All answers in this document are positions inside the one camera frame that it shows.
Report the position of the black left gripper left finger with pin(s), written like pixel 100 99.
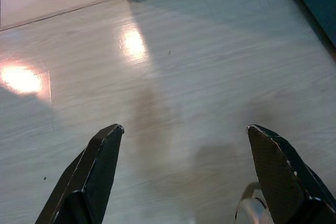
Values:
pixel 89 182

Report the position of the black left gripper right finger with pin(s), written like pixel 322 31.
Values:
pixel 286 182

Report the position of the silver robot leg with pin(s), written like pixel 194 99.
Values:
pixel 249 208

